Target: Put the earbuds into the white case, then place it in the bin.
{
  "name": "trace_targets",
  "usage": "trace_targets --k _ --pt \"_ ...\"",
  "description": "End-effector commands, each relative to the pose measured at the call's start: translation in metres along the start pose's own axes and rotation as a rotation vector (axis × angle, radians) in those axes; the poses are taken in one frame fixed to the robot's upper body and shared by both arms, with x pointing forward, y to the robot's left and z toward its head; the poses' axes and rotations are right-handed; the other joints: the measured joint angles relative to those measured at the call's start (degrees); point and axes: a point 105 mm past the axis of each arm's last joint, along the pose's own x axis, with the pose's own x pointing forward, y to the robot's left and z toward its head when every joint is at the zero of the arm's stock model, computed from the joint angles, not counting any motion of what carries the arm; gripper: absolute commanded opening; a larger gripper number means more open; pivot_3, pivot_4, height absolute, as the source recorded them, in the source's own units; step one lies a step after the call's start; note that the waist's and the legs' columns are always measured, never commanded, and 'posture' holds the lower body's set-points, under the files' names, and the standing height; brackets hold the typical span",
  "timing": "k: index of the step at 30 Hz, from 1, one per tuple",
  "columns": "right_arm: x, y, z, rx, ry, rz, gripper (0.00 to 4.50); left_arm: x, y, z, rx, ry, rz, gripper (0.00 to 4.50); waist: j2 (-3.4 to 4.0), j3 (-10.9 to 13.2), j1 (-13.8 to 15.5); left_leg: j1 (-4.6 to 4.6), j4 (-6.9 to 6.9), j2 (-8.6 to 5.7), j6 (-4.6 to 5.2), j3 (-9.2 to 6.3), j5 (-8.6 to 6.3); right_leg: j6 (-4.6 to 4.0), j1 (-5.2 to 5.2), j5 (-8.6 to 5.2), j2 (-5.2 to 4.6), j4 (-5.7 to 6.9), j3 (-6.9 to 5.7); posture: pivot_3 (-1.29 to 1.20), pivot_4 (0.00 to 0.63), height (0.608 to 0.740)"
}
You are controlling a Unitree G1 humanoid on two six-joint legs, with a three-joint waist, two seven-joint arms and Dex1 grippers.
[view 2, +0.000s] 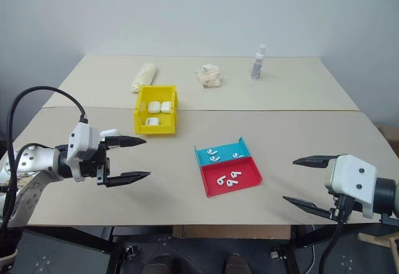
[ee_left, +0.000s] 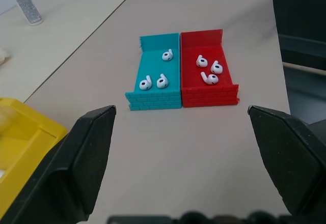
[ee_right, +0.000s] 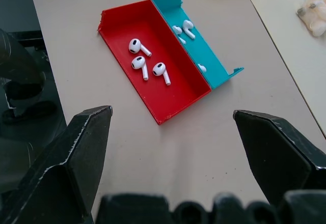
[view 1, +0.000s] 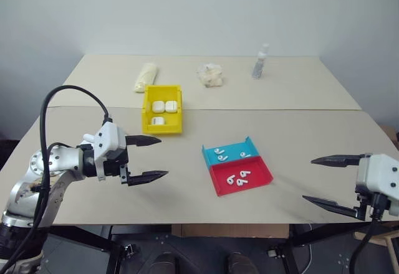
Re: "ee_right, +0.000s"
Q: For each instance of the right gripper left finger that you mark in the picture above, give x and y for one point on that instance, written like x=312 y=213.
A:
x=63 y=173

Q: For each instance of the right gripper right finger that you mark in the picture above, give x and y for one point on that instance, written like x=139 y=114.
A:
x=277 y=152

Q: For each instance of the white earbud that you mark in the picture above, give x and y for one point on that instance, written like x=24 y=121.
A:
x=176 y=29
x=138 y=62
x=134 y=45
x=159 y=69
x=187 y=25
x=202 y=68

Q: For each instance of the black robot body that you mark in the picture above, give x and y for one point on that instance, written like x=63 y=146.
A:
x=17 y=63

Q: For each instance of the red open plastic tray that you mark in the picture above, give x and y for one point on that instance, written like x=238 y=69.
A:
x=173 y=91

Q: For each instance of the teal open plastic tray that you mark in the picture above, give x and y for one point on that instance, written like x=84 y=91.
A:
x=203 y=51

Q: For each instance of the cream plush toy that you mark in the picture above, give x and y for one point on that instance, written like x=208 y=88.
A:
x=315 y=12

